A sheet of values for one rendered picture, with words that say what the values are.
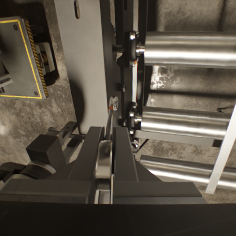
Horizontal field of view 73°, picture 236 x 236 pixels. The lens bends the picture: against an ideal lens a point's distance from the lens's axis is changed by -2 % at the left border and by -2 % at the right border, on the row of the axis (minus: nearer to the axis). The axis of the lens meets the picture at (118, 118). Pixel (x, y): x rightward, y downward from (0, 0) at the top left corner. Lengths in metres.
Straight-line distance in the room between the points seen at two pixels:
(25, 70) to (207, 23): 1.51
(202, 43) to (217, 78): 1.05
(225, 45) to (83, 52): 0.43
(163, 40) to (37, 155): 0.49
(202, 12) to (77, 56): 1.25
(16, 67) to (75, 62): 1.37
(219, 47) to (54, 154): 0.55
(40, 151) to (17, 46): 1.35
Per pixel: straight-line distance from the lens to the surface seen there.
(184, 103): 1.67
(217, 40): 0.61
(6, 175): 0.42
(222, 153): 0.80
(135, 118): 0.73
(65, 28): 0.37
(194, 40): 0.60
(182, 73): 1.56
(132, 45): 0.61
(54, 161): 0.38
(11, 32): 1.65
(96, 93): 0.38
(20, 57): 1.66
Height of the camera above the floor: 1.49
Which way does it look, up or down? 55 degrees down
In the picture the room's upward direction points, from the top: 155 degrees counter-clockwise
